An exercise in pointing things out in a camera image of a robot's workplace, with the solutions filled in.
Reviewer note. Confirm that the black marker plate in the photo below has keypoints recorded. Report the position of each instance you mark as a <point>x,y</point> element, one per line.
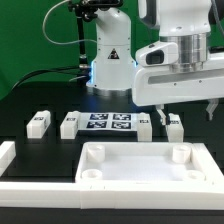
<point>108,122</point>

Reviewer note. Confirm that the black camera stand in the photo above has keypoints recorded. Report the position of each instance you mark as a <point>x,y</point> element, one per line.
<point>85,11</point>

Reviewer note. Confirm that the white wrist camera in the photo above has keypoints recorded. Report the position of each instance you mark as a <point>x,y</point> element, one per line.
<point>158,53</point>

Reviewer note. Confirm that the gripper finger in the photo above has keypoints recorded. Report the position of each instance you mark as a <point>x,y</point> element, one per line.
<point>212,105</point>
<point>159,109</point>

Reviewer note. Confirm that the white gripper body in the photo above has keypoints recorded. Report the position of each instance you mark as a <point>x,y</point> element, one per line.
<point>158,85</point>

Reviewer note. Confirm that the white U-shaped fence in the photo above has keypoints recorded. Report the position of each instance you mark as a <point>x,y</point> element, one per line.
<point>194,195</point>

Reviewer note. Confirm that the white desk top tray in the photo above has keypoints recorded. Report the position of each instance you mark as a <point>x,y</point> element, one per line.
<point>143,162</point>

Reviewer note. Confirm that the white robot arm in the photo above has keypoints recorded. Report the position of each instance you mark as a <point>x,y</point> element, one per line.
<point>177,68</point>

